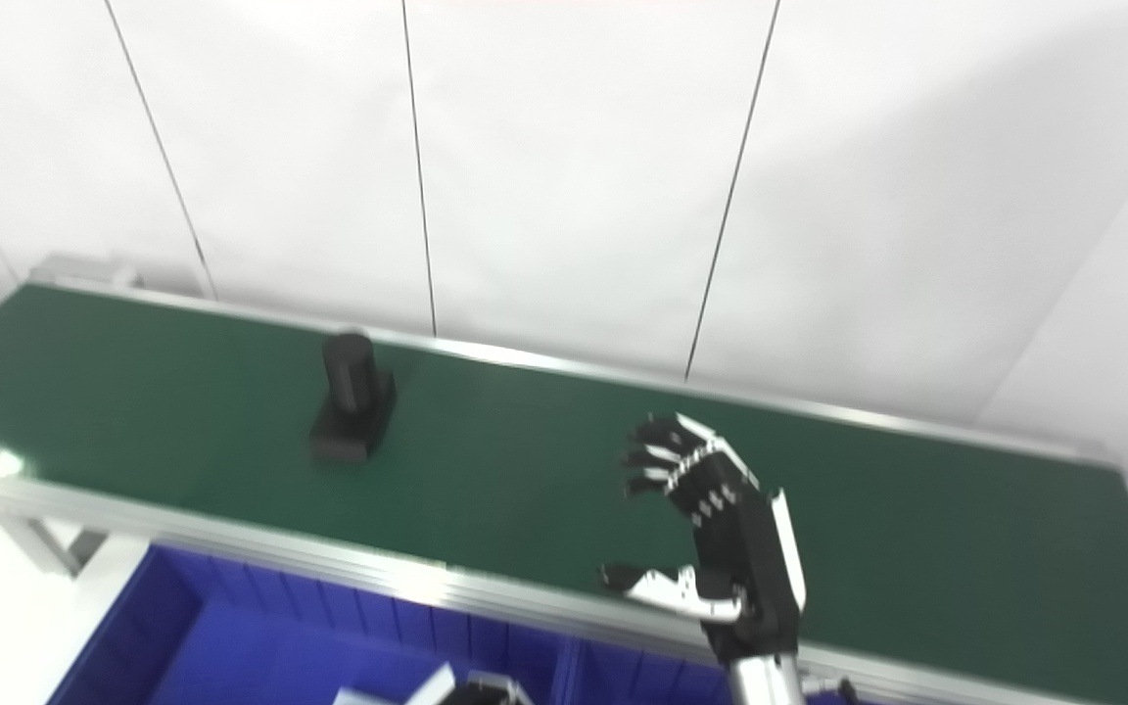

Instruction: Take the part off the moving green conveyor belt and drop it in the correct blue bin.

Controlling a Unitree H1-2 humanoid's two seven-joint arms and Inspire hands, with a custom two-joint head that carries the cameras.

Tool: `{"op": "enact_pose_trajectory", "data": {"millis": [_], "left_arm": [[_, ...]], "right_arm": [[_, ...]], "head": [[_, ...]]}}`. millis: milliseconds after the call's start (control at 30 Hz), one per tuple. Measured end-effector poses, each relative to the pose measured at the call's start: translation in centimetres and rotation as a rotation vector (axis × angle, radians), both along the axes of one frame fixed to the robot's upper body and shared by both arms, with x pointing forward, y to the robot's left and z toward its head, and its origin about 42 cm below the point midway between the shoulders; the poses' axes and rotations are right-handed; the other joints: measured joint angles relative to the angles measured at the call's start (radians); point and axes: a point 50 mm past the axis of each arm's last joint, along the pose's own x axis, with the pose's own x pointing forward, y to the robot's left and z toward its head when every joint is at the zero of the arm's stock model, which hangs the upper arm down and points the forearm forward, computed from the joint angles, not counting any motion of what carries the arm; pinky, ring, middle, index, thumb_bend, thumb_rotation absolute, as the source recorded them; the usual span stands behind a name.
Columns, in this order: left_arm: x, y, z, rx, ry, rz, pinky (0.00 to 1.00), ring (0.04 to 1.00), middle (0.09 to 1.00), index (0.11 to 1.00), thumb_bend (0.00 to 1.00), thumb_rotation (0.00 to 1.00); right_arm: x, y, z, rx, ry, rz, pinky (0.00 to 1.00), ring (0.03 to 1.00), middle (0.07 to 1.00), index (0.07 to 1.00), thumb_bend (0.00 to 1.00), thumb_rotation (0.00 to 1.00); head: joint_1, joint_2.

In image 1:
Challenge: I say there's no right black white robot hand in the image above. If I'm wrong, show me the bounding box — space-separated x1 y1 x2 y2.
601 411 808 662

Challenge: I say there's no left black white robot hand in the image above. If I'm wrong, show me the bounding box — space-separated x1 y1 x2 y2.
405 664 536 705

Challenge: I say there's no black block with cylinder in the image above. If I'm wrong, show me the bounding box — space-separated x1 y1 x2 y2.
307 331 399 464

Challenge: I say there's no blue bin with black parts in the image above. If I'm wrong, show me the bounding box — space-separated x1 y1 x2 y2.
554 636 736 705

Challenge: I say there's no green conveyor belt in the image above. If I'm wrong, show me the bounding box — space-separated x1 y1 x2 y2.
0 284 1128 705
0 274 1128 705

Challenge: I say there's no blue bin with white parts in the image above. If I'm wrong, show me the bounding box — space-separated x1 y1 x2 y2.
50 543 575 705

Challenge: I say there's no aluminium conveyor leg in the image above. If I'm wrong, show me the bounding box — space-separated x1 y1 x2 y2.
0 509 112 579

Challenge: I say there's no grey conveyor motor housing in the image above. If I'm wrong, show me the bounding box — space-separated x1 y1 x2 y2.
30 253 141 291

